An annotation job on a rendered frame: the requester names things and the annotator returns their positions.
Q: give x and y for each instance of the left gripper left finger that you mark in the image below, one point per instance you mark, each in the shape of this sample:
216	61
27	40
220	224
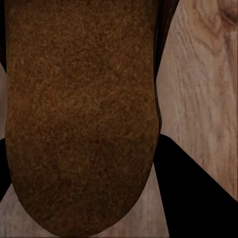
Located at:
5	178

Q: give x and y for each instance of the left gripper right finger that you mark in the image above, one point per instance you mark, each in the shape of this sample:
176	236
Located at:
195	205

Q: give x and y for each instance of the sandal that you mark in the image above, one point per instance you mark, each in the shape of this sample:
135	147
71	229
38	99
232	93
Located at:
83	118

